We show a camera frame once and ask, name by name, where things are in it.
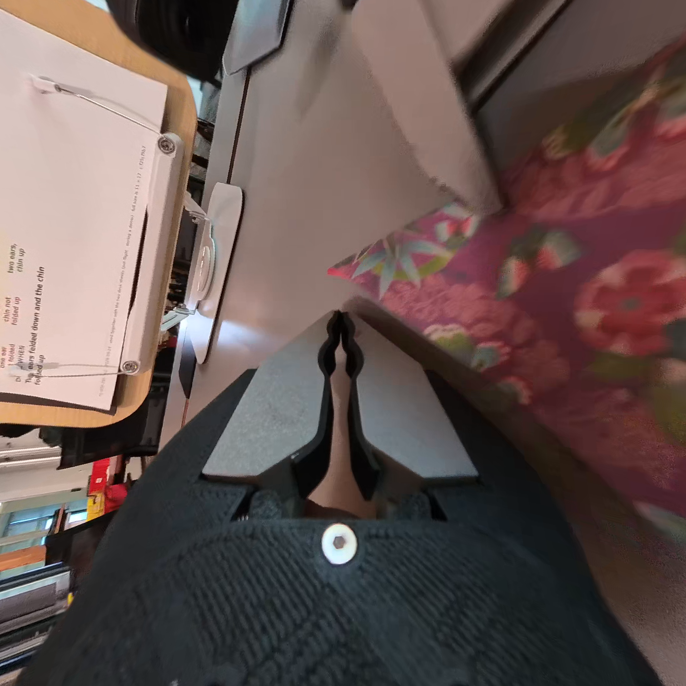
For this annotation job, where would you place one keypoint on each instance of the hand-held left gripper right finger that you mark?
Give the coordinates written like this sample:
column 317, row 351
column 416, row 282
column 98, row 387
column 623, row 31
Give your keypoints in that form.
column 407, row 423

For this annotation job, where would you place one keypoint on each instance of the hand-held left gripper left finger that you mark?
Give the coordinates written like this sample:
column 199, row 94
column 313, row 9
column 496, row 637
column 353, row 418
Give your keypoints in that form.
column 268, row 418

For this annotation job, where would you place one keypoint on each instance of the red box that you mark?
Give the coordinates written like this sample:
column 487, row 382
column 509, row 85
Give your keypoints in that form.
column 104, row 482

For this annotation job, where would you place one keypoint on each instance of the white printed instruction sheet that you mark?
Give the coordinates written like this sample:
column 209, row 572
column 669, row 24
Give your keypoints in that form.
column 64, row 187

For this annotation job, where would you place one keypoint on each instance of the wooden book stand board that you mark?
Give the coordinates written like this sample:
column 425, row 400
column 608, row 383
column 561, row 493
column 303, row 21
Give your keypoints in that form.
column 185, row 118

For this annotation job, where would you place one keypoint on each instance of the white book stand ledge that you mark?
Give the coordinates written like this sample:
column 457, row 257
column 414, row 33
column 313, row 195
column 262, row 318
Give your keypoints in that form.
column 155, row 241

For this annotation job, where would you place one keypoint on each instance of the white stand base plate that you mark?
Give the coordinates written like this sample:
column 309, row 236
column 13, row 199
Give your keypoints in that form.
column 228, row 214

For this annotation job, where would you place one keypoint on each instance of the silver monitor base plate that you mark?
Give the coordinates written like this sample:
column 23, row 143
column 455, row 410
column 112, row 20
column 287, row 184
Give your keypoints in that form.
column 257, row 37

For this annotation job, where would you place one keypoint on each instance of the cluttered storage shelf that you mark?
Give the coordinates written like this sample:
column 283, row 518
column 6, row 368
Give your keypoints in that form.
column 32, row 589

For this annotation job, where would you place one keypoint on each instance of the purple floral patterned cloth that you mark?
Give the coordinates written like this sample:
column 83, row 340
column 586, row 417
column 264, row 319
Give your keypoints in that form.
column 589, row 348

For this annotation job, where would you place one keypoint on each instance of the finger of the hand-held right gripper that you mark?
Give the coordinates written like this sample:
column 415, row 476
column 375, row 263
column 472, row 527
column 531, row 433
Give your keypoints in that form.
column 589, row 64
column 407, row 80

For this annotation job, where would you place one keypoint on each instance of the clear stand hinge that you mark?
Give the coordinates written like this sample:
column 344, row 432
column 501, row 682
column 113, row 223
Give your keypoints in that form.
column 202, row 262

